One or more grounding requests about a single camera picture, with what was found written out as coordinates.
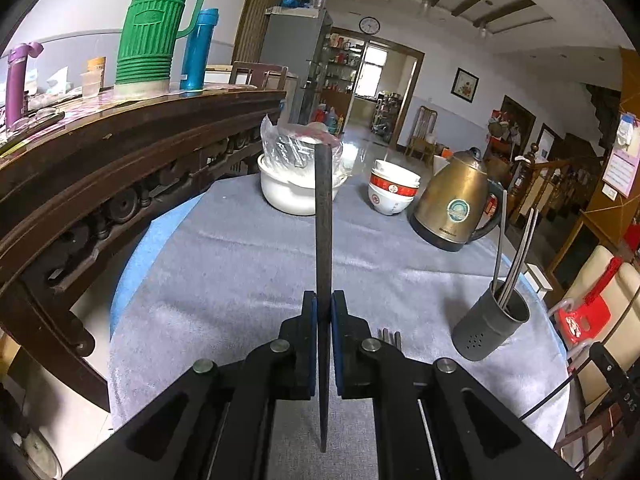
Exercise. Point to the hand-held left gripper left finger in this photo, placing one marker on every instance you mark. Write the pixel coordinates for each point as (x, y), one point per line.
(313, 345)

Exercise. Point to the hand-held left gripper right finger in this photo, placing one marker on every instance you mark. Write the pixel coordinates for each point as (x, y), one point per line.
(334, 345)

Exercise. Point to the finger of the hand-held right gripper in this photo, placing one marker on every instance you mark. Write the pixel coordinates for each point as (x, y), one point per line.
(612, 382)

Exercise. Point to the grey metal utensil holder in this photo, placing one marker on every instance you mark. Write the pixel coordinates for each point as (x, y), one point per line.
(482, 332)

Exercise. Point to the thin metal chopstick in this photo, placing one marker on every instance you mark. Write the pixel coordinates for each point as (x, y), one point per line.
(519, 255)
(526, 255)
(501, 240)

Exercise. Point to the red plastic stool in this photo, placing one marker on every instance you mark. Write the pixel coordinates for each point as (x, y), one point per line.
(582, 320)

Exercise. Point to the beige chair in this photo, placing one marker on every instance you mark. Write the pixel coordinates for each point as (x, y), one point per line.
(605, 285)

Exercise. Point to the grey tablecloth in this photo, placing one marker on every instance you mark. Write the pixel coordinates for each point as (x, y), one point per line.
(225, 270)

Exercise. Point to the small white stool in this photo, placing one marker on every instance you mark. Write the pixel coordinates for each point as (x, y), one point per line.
(537, 277)

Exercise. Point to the white bowl with red mark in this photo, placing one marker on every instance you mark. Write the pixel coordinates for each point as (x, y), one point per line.
(387, 204)

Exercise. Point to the red patterned bowl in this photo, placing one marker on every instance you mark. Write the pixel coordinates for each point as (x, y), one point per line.
(392, 187)

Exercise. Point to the plain white bowl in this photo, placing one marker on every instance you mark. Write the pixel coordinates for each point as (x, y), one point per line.
(395, 170)

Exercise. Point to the brass electric kettle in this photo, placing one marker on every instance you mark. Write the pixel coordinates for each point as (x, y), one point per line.
(450, 200)

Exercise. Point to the blue cloth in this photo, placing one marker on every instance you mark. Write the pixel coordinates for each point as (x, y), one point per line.
(145, 245)

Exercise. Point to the clear plastic bag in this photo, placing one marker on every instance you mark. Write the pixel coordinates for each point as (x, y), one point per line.
(287, 145)

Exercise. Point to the wooden stair railing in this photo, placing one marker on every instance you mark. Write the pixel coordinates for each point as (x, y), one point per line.
(560, 185)

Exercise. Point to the carved wooden chair back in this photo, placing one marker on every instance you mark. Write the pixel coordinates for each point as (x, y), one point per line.
(257, 75)

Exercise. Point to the dark framed painting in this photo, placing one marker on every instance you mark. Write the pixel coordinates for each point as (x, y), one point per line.
(517, 120)

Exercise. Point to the carved wooden table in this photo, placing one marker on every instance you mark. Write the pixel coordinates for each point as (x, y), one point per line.
(100, 160)

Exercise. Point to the grey refrigerator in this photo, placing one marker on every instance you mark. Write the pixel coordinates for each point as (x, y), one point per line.
(292, 60)

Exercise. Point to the blue thermos bottle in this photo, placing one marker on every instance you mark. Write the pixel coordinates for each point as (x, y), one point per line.
(197, 50)

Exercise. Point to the orange lid jar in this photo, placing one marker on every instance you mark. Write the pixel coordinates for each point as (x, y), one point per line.
(96, 72)

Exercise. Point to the green thermos jug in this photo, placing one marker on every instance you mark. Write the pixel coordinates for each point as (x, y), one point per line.
(150, 30)

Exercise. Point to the purple bottle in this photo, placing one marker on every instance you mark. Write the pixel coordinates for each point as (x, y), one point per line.
(17, 85)

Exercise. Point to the wall calendar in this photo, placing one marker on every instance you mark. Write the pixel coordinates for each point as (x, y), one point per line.
(620, 160)

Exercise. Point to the framed wall picture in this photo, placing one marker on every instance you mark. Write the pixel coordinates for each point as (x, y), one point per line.
(465, 82)

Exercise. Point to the wall clock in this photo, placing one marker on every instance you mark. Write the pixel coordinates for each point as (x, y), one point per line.
(369, 25)

